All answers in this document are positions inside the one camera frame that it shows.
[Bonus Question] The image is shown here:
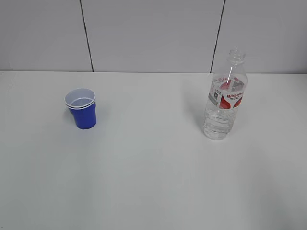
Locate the blue paper cup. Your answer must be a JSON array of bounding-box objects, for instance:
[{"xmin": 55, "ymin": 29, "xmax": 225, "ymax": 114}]
[{"xmin": 64, "ymin": 88, "xmax": 96, "ymax": 129}]

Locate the clear Wahaha water bottle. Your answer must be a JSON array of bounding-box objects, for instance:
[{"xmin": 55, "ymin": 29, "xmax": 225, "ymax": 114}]
[{"xmin": 203, "ymin": 49, "xmax": 248, "ymax": 140}]

